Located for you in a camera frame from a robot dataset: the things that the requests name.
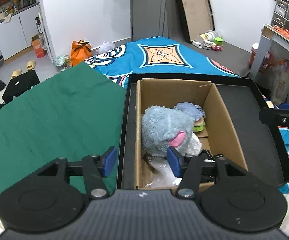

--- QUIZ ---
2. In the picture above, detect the clear bubble wrap bag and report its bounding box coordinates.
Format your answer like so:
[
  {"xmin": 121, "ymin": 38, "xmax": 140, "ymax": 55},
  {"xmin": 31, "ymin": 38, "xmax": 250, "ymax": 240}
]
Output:
[{"xmin": 145, "ymin": 158, "xmax": 182, "ymax": 188}]

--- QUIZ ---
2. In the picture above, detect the white soft bundle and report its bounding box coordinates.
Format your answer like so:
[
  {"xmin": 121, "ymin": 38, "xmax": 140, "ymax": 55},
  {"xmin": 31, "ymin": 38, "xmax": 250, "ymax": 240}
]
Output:
[{"xmin": 186, "ymin": 133, "xmax": 202, "ymax": 156}]

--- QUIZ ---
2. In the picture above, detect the grey fluffy plush toy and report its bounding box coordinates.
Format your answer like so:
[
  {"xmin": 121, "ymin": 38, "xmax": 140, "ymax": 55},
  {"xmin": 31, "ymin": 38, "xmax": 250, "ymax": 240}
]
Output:
[{"xmin": 141, "ymin": 106, "xmax": 194, "ymax": 158}]

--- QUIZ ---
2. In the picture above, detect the brown cardboard box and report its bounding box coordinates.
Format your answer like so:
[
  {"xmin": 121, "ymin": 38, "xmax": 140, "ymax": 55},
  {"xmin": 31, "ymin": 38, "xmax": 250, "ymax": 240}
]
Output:
[{"xmin": 134, "ymin": 79, "xmax": 247, "ymax": 191}]

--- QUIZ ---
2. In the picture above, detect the blue-grey patterned cloth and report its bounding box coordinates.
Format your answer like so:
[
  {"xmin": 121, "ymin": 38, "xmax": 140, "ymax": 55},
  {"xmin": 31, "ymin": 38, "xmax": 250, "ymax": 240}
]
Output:
[{"xmin": 174, "ymin": 102, "xmax": 206, "ymax": 122}]

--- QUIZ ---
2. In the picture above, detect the hamburger plush toy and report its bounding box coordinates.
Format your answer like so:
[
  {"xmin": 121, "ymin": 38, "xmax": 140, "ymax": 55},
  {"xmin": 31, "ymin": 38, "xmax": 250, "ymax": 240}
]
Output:
[{"xmin": 193, "ymin": 117, "xmax": 205, "ymax": 132}]

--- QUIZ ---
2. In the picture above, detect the black shallow tray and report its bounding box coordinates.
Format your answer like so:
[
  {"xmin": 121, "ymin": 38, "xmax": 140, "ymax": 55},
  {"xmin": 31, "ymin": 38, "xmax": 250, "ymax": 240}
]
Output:
[{"xmin": 117, "ymin": 73, "xmax": 289, "ymax": 189}]

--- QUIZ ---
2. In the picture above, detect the green cloth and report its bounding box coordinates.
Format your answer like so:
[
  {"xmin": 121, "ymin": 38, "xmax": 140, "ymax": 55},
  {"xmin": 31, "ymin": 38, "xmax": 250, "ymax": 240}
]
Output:
[{"xmin": 0, "ymin": 63, "xmax": 126, "ymax": 194}]

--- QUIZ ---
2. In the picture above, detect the grey desk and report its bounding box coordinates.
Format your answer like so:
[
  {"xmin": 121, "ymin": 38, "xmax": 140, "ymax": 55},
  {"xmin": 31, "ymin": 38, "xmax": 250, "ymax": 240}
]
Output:
[{"xmin": 249, "ymin": 24, "xmax": 289, "ymax": 81}]

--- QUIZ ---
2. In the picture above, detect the blue patterned blanket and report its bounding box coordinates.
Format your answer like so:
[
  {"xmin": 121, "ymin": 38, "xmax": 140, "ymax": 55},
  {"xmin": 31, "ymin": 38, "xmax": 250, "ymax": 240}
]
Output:
[{"xmin": 85, "ymin": 36, "xmax": 289, "ymax": 193}]

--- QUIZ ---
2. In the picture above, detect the grey drawer organizer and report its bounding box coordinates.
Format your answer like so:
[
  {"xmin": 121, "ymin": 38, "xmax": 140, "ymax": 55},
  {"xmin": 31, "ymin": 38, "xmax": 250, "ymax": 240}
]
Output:
[{"xmin": 270, "ymin": 0, "xmax": 289, "ymax": 31}]

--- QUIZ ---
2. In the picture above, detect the green round container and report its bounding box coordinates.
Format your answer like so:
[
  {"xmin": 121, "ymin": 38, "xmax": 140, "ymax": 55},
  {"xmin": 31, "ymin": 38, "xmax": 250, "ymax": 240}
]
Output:
[{"xmin": 213, "ymin": 37, "xmax": 223, "ymax": 46}]

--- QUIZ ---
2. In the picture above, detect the orange gift bag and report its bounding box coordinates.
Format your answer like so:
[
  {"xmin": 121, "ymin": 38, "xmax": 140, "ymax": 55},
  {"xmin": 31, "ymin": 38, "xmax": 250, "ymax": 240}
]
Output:
[{"xmin": 71, "ymin": 40, "xmax": 92, "ymax": 66}]

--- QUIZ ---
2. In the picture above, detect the white plastic bag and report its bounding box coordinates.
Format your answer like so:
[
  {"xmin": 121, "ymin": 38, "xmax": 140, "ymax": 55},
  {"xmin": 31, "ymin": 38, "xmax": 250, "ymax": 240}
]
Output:
[{"xmin": 97, "ymin": 42, "xmax": 115, "ymax": 55}]

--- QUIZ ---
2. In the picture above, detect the black dice stool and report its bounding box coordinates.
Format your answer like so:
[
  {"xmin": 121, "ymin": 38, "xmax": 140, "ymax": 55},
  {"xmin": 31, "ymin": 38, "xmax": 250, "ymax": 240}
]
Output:
[{"xmin": 2, "ymin": 70, "xmax": 40, "ymax": 104}]

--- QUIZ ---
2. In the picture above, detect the white plastic bottle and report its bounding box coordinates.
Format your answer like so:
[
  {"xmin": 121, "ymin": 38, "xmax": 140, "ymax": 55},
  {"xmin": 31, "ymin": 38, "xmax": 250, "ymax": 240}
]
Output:
[{"xmin": 195, "ymin": 30, "xmax": 222, "ymax": 42}]

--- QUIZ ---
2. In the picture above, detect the yellow slipper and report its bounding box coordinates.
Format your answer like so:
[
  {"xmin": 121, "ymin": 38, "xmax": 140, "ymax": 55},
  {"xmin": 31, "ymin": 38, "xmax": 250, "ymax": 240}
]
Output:
[
  {"xmin": 26, "ymin": 60, "xmax": 36, "ymax": 71},
  {"xmin": 11, "ymin": 69, "xmax": 22, "ymax": 79}
]

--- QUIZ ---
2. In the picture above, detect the orange carton box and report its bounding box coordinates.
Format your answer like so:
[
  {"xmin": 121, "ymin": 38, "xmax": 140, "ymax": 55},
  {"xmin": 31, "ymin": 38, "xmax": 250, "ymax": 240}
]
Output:
[{"xmin": 31, "ymin": 34, "xmax": 47, "ymax": 59}]

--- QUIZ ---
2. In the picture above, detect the black beaded chain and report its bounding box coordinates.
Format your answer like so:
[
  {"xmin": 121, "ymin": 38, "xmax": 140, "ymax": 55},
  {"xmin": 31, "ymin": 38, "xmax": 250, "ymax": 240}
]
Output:
[{"xmin": 200, "ymin": 149, "xmax": 226, "ymax": 183}]

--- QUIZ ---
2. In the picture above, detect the leaning brown board frame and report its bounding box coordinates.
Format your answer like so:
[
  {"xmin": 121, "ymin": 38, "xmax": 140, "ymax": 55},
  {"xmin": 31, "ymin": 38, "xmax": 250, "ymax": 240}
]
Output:
[{"xmin": 176, "ymin": 0, "xmax": 214, "ymax": 43}]

